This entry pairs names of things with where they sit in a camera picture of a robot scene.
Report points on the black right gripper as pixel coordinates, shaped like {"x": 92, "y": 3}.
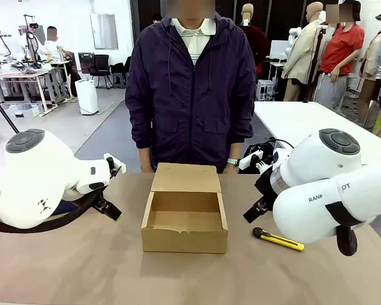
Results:
{"x": 265, "y": 184}

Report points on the yellow utility knife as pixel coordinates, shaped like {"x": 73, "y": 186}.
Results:
{"x": 282, "y": 241}

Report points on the brown cardboard box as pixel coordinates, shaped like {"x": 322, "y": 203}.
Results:
{"x": 184, "y": 241}

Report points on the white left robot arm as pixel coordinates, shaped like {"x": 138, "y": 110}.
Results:
{"x": 35, "y": 171}

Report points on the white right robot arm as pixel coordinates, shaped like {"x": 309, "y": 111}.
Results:
{"x": 320, "y": 159}

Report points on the person's left forearm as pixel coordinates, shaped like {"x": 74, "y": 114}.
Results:
{"x": 233, "y": 151}

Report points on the person's right forearm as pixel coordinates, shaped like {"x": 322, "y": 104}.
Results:
{"x": 145, "y": 155}

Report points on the person's left hand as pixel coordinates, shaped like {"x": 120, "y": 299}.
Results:
{"x": 231, "y": 170}

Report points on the person's right hand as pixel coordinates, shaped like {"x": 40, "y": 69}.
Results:
{"x": 147, "y": 168}

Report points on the silver wristwatch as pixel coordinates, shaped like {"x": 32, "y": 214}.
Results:
{"x": 233, "y": 161}

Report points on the black bag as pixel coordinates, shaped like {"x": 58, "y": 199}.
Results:
{"x": 252, "y": 148}

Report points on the large white table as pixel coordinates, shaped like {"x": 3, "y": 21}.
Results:
{"x": 289, "y": 120}

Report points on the white air purifier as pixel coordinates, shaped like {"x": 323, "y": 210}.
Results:
{"x": 86, "y": 97}

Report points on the person in purple jacket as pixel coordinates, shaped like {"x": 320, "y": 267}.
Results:
{"x": 190, "y": 111}

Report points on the white computer case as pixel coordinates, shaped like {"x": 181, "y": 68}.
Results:
{"x": 265, "y": 90}

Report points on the dark stool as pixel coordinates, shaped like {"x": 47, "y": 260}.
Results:
{"x": 119, "y": 81}

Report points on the black office chair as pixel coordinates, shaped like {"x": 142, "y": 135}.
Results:
{"x": 100, "y": 66}

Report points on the black tripod leg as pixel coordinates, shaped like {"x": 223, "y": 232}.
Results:
{"x": 3, "y": 112}

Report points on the yellow-green board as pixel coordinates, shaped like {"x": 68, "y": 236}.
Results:
{"x": 378, "y": 124}

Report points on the black equipment case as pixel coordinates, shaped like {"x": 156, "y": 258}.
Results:
{"x": 85, "y": 62}

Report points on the mannequin in beige jacket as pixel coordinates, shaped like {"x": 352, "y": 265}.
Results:
{"x": 301, "y": 54}

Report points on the white monitor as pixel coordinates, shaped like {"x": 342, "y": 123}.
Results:
{"x": 279, "y": 49}

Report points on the white workbench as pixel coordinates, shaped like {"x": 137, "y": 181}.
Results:
{"x": 16, "y": 74}

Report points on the mannequin in dark red shirt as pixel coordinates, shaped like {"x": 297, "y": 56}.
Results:
{"x": 257, "y": 41}

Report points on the seated person in white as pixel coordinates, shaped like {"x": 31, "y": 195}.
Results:
{"x": 52, "y": 47}

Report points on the person in red t-shirt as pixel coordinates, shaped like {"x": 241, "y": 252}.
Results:
{"x": 341, "y": 47}

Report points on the black and red robot stand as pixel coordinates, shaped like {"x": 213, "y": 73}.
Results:
{"x": 30, "y": 41}

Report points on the black-haired person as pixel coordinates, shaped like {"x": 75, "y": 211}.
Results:
{"x": 157, "y": 18}

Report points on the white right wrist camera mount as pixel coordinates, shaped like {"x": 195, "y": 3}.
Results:
{"x": 247, "y": 160}

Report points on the grey wall panel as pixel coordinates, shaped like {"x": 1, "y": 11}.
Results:
{"x": 103, "y": 31}

